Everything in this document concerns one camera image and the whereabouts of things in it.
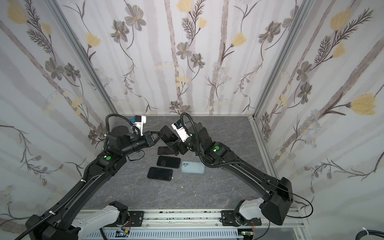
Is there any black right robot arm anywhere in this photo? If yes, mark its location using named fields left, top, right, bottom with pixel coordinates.
left=172, top=121, right=294, bottom=226

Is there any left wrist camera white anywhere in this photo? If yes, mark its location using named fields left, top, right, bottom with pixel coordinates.
left=131, top=115, right=147, bottom=136

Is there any right thin black cable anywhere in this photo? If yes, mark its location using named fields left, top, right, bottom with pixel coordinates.
left=254, top=179, right=314, bottom=240

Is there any black cable bottom right corner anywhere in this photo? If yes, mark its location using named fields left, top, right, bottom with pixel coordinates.
left=354, top=227, right=384, bottom=240

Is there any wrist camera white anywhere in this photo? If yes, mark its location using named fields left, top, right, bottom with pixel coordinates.
left=131, top=115, right=147, bottom=136
left=172, top=120, right=191, bottom=143

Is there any left corrugated black cable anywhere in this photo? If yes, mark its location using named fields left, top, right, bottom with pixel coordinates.
left=13, top=179, right=88, bottom=240

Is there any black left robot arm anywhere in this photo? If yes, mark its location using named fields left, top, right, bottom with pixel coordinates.
left=17, top=126, right=164, bottom=240

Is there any small green circuit board right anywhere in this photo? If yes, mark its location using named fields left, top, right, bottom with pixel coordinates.
left=238, top=230, right=254, bottom=240

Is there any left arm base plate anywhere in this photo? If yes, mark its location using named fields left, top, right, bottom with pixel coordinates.
left=120, top=211, right=144, bottom=228

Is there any black phone picked up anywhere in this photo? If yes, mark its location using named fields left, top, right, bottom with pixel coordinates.
left=157, top=146, right=179, bottom=156

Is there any white slotted cable duct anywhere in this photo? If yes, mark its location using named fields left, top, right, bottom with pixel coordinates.
left=85, top=229, right=242, bottom=240

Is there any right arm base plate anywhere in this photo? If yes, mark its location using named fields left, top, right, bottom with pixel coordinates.
left=220, top=210, right=262, bottom=227

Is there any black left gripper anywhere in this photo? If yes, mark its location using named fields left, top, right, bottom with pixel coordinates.
left=119, top=130, right=164, bottom=157

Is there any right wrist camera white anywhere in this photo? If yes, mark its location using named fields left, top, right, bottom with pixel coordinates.
left=172, top=120, right=191, bottom=143

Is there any aluminium frame rail front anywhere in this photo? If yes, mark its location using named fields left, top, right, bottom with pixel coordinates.
left=56, top=208, right=305, bottom=230

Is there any small green circuit board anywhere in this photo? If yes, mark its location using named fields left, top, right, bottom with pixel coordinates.
left=238, top=230, right=254, bottom=240
left=115, top=231, right=130, bottom=238

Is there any small green circuit board left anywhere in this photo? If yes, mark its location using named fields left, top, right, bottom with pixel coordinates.
left=115, top=231, right=130, bottom=238

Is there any light blue phone case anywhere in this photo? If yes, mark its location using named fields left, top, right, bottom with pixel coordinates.
left=181, top=161, right=205, bottom=174

